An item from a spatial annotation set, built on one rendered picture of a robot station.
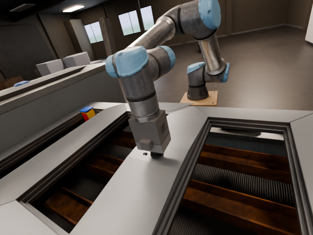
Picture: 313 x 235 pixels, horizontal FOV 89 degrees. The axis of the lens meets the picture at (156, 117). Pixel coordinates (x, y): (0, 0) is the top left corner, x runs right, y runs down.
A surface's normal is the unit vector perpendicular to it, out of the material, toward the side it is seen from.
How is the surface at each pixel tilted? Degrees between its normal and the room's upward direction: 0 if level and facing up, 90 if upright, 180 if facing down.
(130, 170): 6
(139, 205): 7
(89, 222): 4
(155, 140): 90
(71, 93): 90
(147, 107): 90
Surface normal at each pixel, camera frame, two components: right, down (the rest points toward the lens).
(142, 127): -0.42, 0.52
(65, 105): 0.86, 0.07
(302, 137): -0.20, -0.86
